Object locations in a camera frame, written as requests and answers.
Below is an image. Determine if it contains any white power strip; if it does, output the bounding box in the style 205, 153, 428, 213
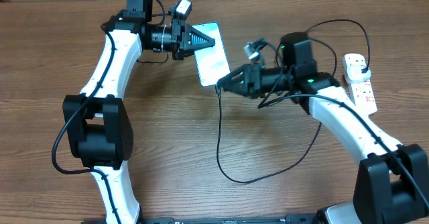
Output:
343, 53, 377, 115

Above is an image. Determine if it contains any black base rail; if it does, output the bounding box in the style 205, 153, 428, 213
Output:
80, 213, 322, 224

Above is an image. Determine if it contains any white charger plug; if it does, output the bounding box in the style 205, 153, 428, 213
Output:
345, 65, 371, 84

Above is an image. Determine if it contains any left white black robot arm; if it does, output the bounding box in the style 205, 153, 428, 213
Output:
58, 0, 215, 223

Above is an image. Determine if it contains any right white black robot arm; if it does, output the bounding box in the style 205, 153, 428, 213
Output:
216, 32, 428, 223

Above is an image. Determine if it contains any blue Galaxy smartphone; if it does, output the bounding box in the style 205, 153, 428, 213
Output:
193, 22, 230, 87

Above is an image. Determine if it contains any black USB charging cable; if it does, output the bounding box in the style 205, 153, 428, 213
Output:
214, 19, 371, 184

